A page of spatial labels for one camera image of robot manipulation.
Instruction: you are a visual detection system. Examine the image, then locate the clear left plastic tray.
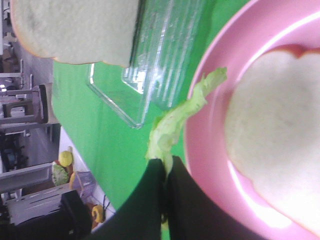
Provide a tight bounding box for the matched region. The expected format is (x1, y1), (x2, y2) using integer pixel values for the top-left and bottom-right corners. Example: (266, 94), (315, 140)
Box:
(87, 0), (206, 129)

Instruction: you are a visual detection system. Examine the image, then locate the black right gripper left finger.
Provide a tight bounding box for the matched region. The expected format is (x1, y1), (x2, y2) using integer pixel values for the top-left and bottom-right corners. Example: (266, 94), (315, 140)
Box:
(86, 159), (166, 240)

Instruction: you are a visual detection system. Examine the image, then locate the green tablecloth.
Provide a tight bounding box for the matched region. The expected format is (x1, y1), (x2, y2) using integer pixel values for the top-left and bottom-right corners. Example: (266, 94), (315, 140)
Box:
(52, 0), (249, 210)

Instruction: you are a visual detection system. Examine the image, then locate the pink round plate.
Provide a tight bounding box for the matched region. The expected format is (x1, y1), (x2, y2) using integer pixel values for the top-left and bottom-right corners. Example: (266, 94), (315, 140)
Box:
(184, 0), (320, 240)

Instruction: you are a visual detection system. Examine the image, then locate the green lettuce leaf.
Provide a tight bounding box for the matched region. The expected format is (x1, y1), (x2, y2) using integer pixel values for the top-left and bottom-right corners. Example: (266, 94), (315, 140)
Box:
(145, 67), (227, 175)

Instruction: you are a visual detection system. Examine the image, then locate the bread slice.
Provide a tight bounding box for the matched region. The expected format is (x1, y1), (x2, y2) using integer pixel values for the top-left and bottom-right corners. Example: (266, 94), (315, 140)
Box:
(10, 0), (141, 68)
(224, 45), (320, 235)

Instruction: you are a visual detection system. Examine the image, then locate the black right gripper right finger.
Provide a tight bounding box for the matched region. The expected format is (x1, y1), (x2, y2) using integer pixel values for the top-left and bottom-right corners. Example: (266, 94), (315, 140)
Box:
(166, 156), (263, 240)

